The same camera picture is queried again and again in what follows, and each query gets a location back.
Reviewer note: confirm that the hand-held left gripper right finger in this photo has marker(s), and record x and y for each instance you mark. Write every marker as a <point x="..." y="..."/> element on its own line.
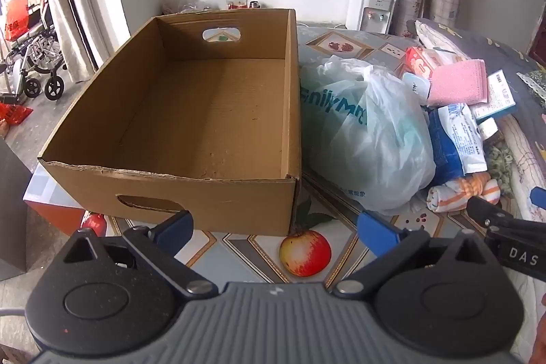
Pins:
<point x="377" y="234"/>

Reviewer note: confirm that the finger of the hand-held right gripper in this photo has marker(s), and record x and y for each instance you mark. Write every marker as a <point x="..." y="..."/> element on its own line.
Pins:
<point x="539" y="196"/>
<point x="486" y="210"/>

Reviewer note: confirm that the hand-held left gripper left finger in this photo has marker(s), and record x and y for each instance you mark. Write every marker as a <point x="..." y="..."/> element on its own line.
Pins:
<point x="175" y="234"/>

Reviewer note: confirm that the blue white printed packet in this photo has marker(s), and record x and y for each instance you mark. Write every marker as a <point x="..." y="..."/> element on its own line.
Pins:
<point x="463" y="138"/>

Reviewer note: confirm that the brown cardboard box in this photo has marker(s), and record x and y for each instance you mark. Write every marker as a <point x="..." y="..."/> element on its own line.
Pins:
<point x="213" y="104"/>

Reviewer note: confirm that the orange striped cloth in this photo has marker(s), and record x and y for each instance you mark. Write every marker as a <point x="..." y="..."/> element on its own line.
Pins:
<point x="452" y="191"/>

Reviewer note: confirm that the small jar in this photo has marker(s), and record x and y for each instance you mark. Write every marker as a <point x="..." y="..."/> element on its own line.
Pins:
<point x="487" y="130"/>

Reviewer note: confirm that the fruit print tablecloth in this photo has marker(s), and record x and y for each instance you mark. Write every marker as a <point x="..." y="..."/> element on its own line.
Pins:
<point x="256" y="253"/>

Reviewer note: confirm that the white plastic shopping bag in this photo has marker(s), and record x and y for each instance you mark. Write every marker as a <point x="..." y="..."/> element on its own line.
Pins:
<point x="362" y="133"/>

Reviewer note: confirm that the white teal flat box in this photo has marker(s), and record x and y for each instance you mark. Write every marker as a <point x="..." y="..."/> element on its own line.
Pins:
<point x="495" y="93"/>

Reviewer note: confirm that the brown door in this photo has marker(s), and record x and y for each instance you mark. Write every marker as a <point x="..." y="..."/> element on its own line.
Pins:
<point x="538" y="44"/>

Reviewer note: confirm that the grey quilt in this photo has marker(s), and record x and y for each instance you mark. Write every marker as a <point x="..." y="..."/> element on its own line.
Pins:
<point x="503" y="48"/>

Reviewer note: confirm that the pink wet wipes pack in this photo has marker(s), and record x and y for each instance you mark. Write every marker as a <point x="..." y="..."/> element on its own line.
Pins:
<point x="420" y="63"/>

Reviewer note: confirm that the dark cabinet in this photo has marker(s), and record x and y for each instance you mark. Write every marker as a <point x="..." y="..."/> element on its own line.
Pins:
<point x="13" y="219"/>

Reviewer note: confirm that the red plastic stool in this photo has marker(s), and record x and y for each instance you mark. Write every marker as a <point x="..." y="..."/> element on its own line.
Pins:
<point x="15" y="113"/>

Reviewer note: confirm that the wheelchair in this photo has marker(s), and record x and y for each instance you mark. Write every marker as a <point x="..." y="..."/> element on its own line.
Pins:
<point x="38" y="48"/>

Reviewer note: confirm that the red white box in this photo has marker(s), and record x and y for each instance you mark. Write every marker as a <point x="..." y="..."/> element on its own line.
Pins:
<point x="236" y="4"/>

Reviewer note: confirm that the red plastic bag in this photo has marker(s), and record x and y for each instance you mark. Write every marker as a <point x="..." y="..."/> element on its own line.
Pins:
<point x="17" y="20"/>

